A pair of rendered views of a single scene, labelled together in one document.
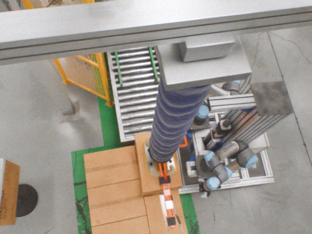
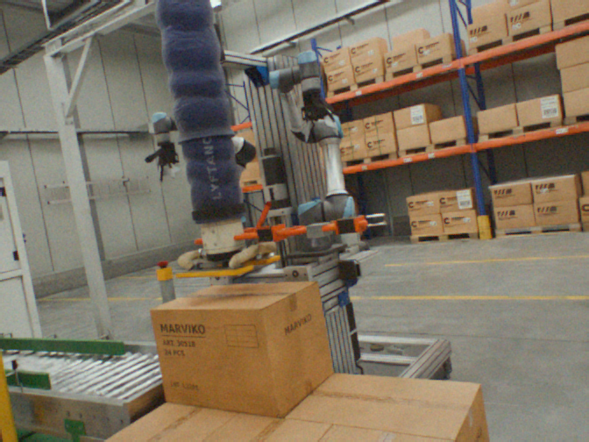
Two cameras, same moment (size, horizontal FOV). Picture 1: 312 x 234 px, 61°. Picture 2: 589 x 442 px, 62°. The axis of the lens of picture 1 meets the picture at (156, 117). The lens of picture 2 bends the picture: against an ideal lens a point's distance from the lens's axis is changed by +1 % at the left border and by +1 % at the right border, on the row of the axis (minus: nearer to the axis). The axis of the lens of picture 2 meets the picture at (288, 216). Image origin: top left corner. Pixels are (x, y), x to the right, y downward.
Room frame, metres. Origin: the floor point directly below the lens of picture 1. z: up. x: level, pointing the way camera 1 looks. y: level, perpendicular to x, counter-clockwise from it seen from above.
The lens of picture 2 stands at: (-1.19, 0.90, 1.33)
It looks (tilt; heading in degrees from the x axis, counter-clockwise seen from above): 3 degrees down; 323
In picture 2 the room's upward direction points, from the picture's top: 10 degrees counter-clockwise
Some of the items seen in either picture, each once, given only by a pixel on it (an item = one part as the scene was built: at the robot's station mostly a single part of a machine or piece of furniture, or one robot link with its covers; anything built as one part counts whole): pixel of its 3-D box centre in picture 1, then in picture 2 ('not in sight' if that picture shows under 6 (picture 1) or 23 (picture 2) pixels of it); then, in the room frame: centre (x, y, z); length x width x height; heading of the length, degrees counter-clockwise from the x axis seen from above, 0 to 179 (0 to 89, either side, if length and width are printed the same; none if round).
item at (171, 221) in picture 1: (171, 221); (350, 224); (0.04, -0.28, 1.18); 0.08 x 0.07 x 0.05; 18
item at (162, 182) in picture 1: (165, 180); (271, 233); (0.38, -0.18, 1.18); 0.10 x 0.08 x 0.06; 108
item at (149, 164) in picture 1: (149, 157); (212, 267); (0.59, -0.01, 1.08); 0.34 x 0.10 x 0.05; 18
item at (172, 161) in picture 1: (169, 154); (242, 258); (0.65, -0.19, 1.08); 0.34 x 0.10 x 0.05; 18
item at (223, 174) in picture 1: (221, 173); (307, 73); (0.39, -0.51, 1.82); 0.11 x 0.11 x 0.08; 42
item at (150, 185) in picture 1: (156, 163); (241, 341); (0.61, -0.10, 0.74); 0.60 x 0.40 x 0.40; 19
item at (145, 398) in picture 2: (150, 136); (187, 374); (0.95, 0.03, 0.58); 0.70 x 0.03 x 0.06; 111
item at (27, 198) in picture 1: (10, 198); not in sight; (0.00, 1.49, 0.31); 0.40 x 0.40 x 0.62
